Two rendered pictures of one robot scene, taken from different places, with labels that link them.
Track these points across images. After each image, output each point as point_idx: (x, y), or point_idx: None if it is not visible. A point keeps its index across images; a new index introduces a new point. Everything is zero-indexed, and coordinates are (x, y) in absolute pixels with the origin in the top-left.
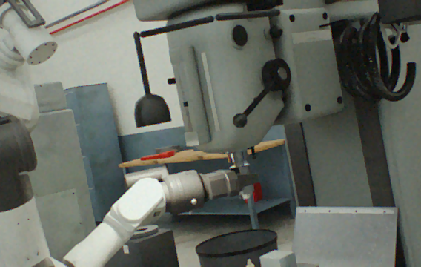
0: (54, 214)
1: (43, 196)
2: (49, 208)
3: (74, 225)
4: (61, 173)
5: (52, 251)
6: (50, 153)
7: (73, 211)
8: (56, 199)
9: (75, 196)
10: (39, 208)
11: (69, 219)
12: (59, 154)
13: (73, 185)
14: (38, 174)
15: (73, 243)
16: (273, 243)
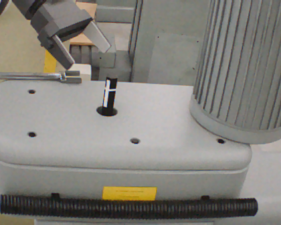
0: (172, 52)
1: (168, 33)
2: (170, 45)
3: (186, 68)
4: (193, 20)
5: (158, 80)
6: (189, 0)
7: (191, 55)
8: (179, 40)
9: (199, 45)
10: (160, 42)
11: (184, 61)
12: (198, 4)
13: (200, 34)
14: (170, 14)
15: (180, 82)
16: None
